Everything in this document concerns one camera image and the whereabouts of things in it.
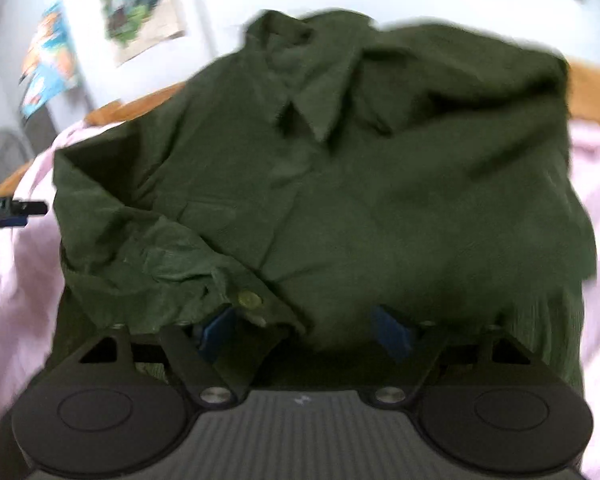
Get dark green corduroy shirt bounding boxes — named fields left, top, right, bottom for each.
left=0, top=8, right=598, bottom=480

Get pink bed sheet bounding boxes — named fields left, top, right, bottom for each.
left=0, top=120, right=600, bottom=479

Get blue orange wall poster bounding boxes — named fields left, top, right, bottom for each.
left=18, top=2, right=82, bottom=120

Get green cartoon wall poster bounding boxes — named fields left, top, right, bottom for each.
left=102, top=0, right=185, bottom=64

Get wooden bed frame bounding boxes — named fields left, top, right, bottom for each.
left=0, top=58, right=600, bottom=198

